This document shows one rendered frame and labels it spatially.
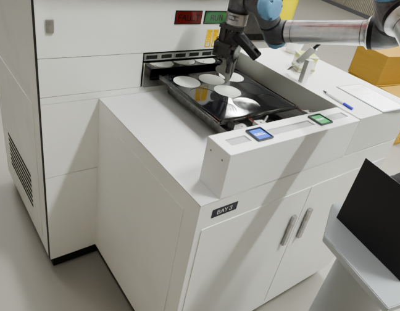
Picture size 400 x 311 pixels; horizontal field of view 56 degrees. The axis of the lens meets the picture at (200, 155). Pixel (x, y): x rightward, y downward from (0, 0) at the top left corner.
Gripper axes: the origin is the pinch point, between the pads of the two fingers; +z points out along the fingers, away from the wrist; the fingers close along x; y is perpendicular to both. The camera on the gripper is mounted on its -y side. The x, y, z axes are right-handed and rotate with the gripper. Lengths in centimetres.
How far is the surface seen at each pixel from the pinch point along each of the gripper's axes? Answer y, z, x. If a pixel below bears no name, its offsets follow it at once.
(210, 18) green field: 14.8, -17.7, -7.9
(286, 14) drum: 82, 66, -504
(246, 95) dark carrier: -9.1, 1.8, 3.7
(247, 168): -25, 2, 49
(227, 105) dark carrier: -6.8, 1.9, 17.2
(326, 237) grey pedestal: -49, 10, 52
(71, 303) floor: 28, 92, 55
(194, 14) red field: 18.6, -19.2, -1.1
